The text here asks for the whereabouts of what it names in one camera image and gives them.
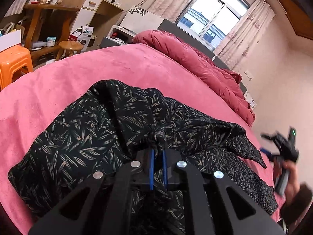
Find white floral nightstand box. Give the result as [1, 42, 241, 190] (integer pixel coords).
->
[120, 6, 163, 33]

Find white wooden cabinet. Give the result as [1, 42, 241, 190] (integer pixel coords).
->
[61, 0, 124, 47]

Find window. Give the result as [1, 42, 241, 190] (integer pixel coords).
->
[176, 0, 249, 51]

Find dark grey headboard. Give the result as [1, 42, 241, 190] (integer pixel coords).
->
[157, 19, 248, 95]

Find small white teal jar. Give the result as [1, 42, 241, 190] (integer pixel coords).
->
[46, 37, 56, 47]

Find round wooden stool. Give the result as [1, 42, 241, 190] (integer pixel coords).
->
[55, 41, 84, 61]

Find pink floral curtain right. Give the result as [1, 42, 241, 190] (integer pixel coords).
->
[214, 0, 275, 72]

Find person's right hand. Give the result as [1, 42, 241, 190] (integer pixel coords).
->
[273, 157, 300, 204]

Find grey bedside table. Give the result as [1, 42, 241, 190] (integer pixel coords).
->
[100, 25, 137, 48]

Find wooden desk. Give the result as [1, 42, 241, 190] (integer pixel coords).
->
[24, 4, 79, 64]

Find white cardboard box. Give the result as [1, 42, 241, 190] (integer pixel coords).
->
[0, 30, 22, 52]

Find orange plastic stool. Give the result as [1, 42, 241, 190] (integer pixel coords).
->
[0, 45, 33, 90]

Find pink plush bed blanket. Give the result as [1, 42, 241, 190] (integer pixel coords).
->
[0, 43, 284, 235]

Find white product box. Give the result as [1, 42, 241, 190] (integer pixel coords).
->
[68, 26, 94, 52]

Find dark leaf-print pants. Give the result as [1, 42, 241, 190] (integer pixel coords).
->
[8, 80, 278, 234]

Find dark red quilt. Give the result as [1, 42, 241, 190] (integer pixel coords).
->
[133, 30, 255, 127]

